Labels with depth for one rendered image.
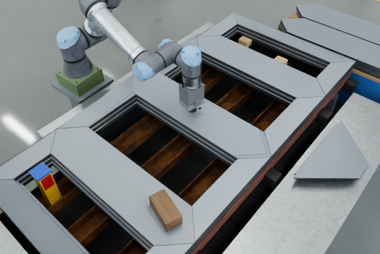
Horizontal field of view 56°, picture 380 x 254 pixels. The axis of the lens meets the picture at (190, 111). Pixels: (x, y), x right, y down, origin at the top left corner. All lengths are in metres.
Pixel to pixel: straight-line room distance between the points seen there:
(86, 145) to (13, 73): 2.10
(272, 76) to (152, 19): 2.32
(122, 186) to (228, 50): 0.93
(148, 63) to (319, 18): 1.24
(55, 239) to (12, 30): 3.08
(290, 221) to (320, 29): 1.18
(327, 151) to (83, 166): 0.96
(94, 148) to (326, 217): 0.90
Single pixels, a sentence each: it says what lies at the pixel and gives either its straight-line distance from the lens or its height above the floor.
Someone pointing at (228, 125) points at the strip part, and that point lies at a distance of 1.49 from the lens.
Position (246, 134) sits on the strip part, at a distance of 1.46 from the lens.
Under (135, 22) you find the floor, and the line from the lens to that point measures 3.85.
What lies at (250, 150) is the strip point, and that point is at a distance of 1.41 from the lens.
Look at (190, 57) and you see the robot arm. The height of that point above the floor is 1.16.
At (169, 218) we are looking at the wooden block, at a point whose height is 0.92.
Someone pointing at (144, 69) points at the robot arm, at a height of 1.14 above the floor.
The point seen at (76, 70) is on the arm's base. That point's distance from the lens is 1.94.
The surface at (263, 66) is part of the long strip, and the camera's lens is 1.80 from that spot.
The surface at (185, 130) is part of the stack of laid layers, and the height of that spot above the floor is 0.85.
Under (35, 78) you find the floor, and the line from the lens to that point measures 3.35.
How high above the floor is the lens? 1.95
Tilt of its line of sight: 45 degrees down
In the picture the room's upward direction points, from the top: 1 degrees counter-clockwise
